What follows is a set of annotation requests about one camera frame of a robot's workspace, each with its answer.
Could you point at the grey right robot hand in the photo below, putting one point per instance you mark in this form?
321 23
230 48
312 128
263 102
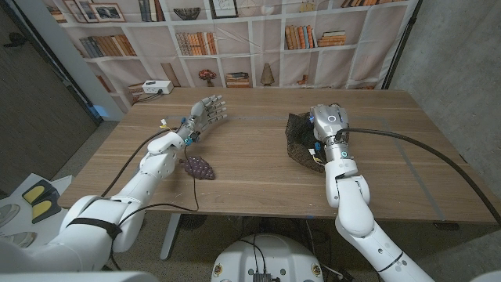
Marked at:
330 125

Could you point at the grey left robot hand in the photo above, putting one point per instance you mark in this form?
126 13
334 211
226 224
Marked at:
203 115

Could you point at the dark brown mesh netting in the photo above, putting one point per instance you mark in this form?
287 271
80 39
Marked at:
303 143

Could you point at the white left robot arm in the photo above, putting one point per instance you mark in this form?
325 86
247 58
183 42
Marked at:
129 203

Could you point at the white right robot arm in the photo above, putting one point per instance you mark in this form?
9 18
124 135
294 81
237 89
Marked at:
352 203

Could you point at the purple grape bunch toy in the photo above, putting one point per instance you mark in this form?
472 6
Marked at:
199 169

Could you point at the white power strip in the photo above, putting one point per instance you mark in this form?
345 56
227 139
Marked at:
157 87

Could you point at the printed bookshelf backdrop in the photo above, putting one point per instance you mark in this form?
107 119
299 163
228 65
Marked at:
235 58

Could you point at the black backdrop stand pole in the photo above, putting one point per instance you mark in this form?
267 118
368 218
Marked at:
399 47

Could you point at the black round floor object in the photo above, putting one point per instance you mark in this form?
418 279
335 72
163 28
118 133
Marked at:
192 221

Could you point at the white table leg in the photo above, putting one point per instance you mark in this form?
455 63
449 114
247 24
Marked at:
170 235

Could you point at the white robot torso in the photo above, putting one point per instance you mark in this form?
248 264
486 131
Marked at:
270 254

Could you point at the grey table leg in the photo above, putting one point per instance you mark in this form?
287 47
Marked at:
368 266

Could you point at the dark grey perforated panel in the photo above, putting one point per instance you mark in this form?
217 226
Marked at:
39 117

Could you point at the small grey metal hub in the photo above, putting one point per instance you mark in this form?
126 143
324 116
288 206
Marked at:
262 278

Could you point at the yellow black foot pedal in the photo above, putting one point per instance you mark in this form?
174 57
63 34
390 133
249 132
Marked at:
43 209
34 192

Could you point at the white floor mat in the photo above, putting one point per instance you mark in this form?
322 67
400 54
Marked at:
47 231

